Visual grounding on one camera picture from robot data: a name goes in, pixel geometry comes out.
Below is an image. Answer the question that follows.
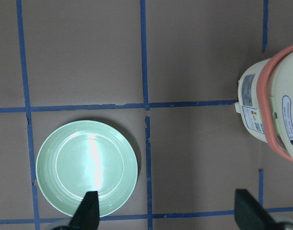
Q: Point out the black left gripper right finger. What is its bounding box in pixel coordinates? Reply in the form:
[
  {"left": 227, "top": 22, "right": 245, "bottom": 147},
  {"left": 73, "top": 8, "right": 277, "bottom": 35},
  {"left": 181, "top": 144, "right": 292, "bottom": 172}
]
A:
[{"left": 234, "top": 189, "right": 277, "bottom": 230}]

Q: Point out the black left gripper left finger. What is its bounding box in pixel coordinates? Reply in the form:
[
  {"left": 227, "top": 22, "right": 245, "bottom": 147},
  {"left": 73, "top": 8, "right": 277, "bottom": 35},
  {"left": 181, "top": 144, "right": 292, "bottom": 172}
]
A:
[{"left": 68, "top": 191, "right": 100, "bottom": 230}]

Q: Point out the white rice cooker pink handle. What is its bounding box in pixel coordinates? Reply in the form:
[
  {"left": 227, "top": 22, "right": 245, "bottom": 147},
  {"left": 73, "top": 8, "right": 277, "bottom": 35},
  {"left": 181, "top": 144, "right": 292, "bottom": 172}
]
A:
[{"left": 234, "top": 43, "right": 293, "bottom": 167}]

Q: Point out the green plate near left arm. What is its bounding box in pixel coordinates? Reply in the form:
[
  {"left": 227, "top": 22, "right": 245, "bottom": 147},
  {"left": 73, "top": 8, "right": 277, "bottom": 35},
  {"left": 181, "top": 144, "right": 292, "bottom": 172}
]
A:
[{"left": 35, "top": 120, "right": 138, "bottom": 217}]

